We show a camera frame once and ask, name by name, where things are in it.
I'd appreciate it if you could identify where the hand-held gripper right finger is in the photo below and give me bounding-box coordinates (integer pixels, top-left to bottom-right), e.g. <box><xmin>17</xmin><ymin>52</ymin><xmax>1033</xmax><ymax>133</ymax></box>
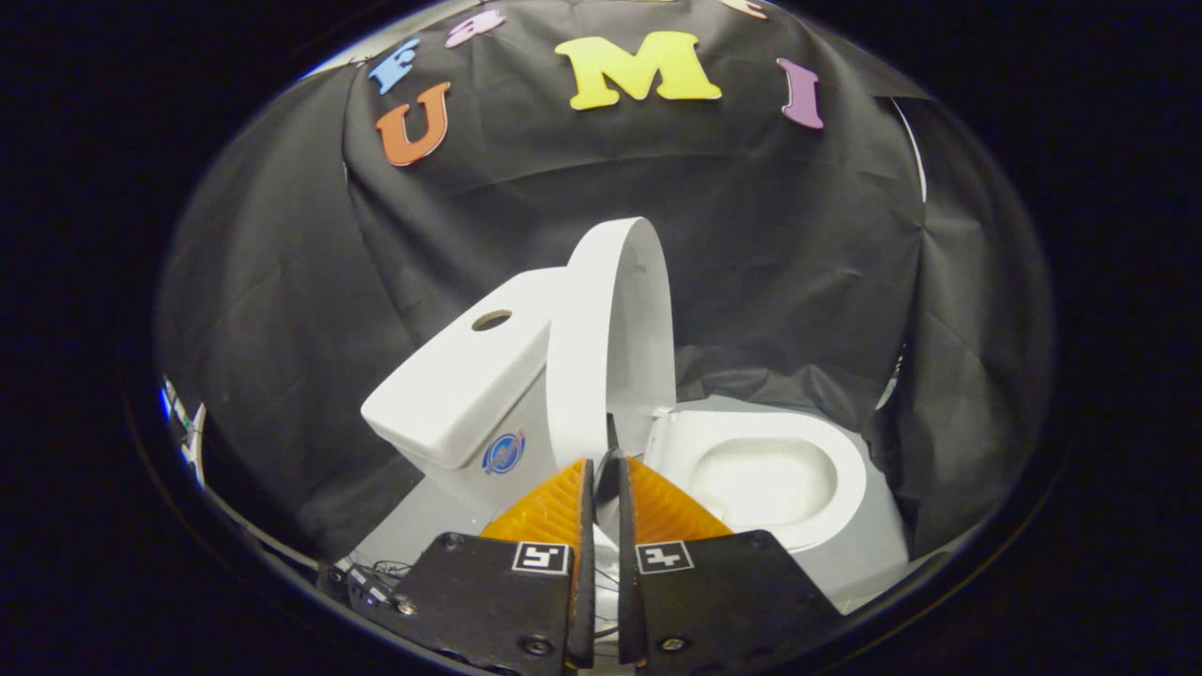
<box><xmin>615</xmin><ymin>455</ymin><xmax>846</xmax><ymax>669</ymax></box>

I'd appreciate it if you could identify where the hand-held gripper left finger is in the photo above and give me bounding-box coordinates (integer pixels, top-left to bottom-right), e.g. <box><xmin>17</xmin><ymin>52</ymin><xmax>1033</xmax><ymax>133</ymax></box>
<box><xmin>347</xmin><ymin>457</ymin><xmax>597</xmax><ymax>675</ymax></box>

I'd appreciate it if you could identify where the white toilet lid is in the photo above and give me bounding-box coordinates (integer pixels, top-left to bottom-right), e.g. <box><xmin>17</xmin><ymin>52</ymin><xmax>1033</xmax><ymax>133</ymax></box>
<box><xmin>547</xmin><ymin>217</ymin><xmax>678</xmax><ymax>499</ymax></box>

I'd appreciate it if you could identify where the white ceramic toilet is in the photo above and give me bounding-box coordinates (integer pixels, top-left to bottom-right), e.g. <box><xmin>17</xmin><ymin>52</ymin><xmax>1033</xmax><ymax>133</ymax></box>
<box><xmin>362</xmin><ymin>267</ymin><xmax>870</xmax><ymax>564</ymax></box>

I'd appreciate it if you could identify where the black backdrop cloth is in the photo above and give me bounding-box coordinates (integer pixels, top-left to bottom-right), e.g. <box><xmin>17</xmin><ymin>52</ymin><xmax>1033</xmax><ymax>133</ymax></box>
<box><xmin>155</xmin><ymin>0</ymin><xmax>1057</xmax><ymax>564</ymax></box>

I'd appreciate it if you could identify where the thin cable bundle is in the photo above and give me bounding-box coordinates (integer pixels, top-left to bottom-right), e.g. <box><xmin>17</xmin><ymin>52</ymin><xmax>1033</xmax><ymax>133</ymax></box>
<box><xmin>322</xmin><ymin>559</ymin><xmax>416</xmax><ymax>613</ymax></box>

